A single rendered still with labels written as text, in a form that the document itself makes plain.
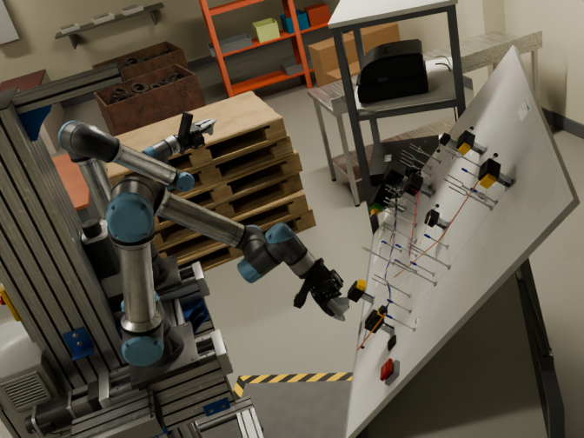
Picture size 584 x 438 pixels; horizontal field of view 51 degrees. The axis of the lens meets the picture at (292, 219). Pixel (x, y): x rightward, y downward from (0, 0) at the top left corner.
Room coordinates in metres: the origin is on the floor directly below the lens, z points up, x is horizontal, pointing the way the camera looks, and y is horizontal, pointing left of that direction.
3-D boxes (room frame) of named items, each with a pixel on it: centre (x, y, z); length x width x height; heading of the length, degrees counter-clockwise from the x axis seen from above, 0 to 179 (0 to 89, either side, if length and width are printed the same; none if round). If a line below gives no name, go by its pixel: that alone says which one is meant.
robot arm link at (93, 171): (2.21, 0.68, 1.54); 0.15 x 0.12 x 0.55; 35
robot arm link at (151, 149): (2.36, 0.46, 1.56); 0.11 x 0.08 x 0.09; 125
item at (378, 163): (2.65, -0.60, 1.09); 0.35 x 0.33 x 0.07; 161
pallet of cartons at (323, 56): (6.92, -1.29, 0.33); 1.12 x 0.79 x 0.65; 99
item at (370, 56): (2.61, -0.59, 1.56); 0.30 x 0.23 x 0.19; 73
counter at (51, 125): (8.77, 3.24, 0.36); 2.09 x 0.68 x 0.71; 9
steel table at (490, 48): (4.72, -1.31, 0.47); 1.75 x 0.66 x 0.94; 99
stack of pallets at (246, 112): (4.45, 0.57, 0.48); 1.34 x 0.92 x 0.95; 103
